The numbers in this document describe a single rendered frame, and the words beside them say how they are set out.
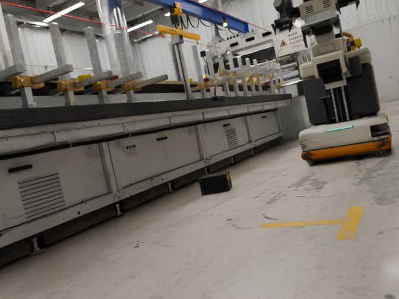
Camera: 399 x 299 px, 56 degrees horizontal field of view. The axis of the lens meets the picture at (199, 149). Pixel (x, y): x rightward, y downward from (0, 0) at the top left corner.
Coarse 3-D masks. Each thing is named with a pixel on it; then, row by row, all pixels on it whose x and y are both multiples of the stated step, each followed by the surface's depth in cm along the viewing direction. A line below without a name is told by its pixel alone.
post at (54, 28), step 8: (56, 24) 193; (56, 32) 192; (56, 40) 191; (56, 48) 192; (56, 56) 193; (64, 56) 194; (64, 64) 193; (64, 80) 193; (64, 96) 194; (72, 96) 195
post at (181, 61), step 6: (180, 48) 300; (180, 54) 299; (180, 60) 300; (180, 66) 301; (186, 72) 302; (186, 78) 300; (186, 84) 301; (186, 90) 301; (186, 96) 302; (192, 96) 303
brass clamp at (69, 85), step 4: (60, 84) 191; (64, 84) 190; (68, 84) 193; (72, 84) 195; (60, 88) 191; (64, 88) 191; (68, 88) 192; (72, 88) 195; (76, 88) 197; (80, 88) 199
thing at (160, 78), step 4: (160, 76) 229; (164, 76) 228; (144, 80) 235; (148, 80) 233; (152, 80) 232; (156, 80) 231; (160, 80) 229; (136, 84) 238; (140, 84) 237; (144, 84) 235; (148, 84) 236; (116, 88) 248; (120, 88) 245; (112, 92) 248; (116, 92) 246; (120, 92) 245
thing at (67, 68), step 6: (66, 66) 162; (72, 66) 164; (48, 72) 168; (54, 72) 166; (60, 72) 165; (66, 72) 165; (36, 78) 172; (42, 78) 170; (48, 78) 169; (12, 90) 181; (18, 90) 182
